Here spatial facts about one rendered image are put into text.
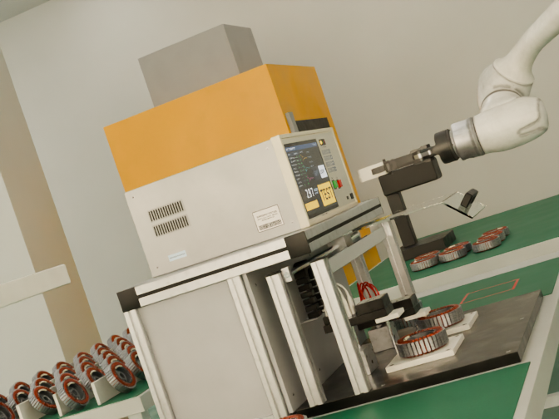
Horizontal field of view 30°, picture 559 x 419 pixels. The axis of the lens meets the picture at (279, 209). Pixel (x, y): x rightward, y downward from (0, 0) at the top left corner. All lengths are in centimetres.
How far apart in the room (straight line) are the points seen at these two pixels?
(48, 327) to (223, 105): 162
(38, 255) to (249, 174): 404
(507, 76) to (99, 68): 626
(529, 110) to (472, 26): 524
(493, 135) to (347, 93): 542
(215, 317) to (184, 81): 432
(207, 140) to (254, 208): 387
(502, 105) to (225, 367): 84
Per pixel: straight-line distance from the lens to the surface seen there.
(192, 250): 230
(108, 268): 857
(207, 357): 220
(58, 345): 613
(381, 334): 251
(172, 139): 618
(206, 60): 636
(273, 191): 222
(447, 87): 759
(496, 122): 235
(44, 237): 630
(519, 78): 246
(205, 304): 218
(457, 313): 248
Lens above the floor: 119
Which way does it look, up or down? level
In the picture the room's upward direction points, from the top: 19 degrees counter-clockwise
